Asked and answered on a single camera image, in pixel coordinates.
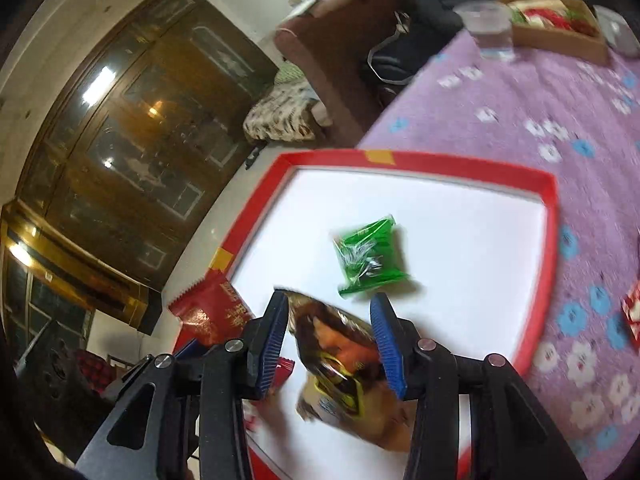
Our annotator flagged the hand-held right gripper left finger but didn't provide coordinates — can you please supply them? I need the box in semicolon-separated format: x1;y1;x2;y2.
75;290;291;480

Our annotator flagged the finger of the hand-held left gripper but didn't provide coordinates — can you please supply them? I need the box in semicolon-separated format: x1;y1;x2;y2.
172;337;208;363

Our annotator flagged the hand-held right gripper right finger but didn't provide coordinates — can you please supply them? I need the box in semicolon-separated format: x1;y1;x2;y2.
369;291;587;480

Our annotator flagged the dark red gold-print packet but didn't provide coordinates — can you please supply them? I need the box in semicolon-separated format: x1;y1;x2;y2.
271;356;297;392
168;269;252;347

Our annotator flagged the brown gold snack packet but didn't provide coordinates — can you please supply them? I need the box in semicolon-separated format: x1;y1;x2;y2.
274;287;416;453

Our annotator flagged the green snack packet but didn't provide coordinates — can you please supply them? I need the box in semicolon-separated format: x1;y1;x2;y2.
331;214;412;298

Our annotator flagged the red white box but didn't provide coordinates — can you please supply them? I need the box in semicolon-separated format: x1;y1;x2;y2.
172;149;559;480

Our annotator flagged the red plaid cloth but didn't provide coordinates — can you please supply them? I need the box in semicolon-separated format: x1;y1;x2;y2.
74;348;118;397

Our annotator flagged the gold framed cabinet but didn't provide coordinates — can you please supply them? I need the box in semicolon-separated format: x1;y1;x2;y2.
0;199;164;337

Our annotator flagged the wooden glass cabinet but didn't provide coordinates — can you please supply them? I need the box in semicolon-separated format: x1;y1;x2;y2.
14;0;282;292

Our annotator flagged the leaf patterned blanket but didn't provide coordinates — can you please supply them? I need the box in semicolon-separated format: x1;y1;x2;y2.
242;79;327;144

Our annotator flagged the pink strawberry snack packet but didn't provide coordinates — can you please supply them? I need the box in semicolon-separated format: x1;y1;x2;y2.
621;279;640;352

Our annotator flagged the brown armchair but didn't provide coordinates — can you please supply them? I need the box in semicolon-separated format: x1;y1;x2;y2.
274;0;417;150

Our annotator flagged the clear plastic cup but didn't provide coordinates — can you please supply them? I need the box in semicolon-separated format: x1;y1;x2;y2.
451;0;517;62

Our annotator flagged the black leather sofa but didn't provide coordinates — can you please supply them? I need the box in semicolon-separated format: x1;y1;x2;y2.
369;0;503;87

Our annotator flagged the brown cardboard box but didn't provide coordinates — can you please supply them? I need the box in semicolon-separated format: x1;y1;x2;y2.
494;0;612;67

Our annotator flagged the pile of assorted snack packets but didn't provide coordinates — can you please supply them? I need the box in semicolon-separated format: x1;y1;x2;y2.
507;0;598;36

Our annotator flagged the white cable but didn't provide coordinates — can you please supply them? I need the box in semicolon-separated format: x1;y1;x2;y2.
366;9;412;87

